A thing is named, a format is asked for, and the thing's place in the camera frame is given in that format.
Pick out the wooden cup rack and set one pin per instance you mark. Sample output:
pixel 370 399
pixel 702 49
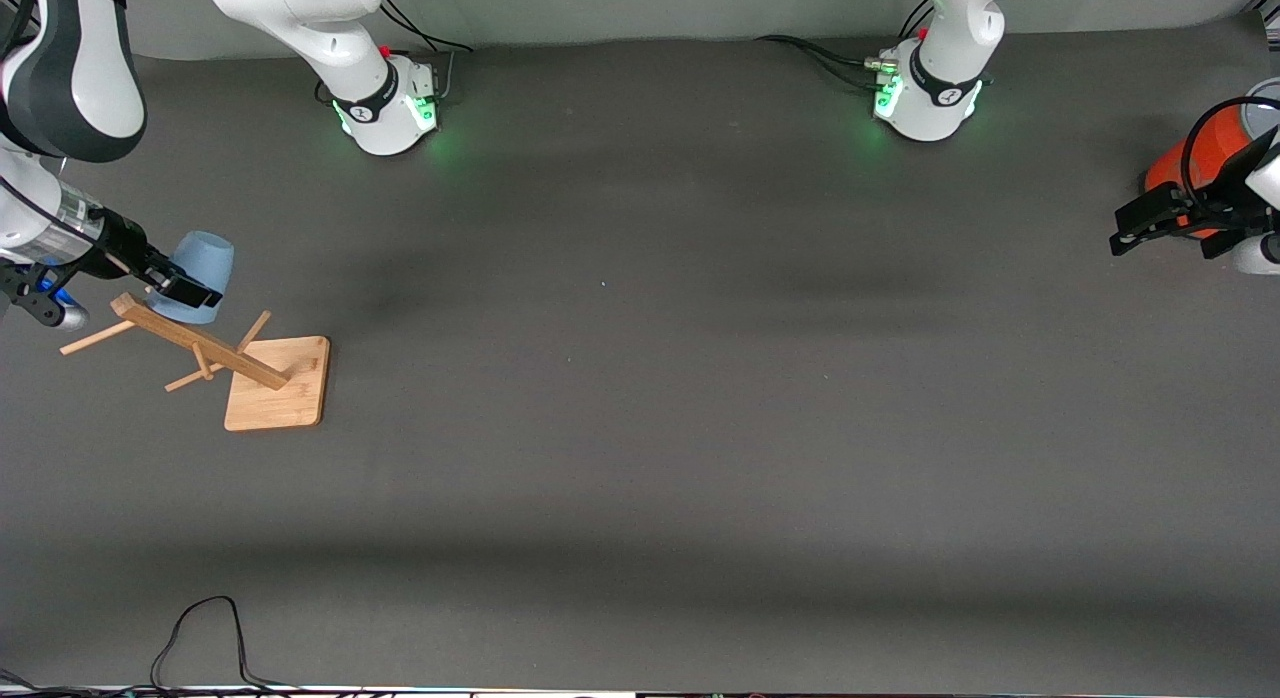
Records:
pixel 280 398

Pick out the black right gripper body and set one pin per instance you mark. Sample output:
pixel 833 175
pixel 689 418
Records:
pixel 120 243

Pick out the light blue cup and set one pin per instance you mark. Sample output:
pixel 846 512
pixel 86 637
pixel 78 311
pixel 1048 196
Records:
pixel 205 253

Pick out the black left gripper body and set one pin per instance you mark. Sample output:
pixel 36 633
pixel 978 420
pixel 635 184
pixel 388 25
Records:
pixel 1203 212

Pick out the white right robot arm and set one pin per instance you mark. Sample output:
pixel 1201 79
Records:
pixel 340 28

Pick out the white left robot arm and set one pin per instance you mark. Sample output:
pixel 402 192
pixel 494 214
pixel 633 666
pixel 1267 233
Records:
pixel 940 103

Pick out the orange cup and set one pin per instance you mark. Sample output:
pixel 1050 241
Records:
pixel 1170 168

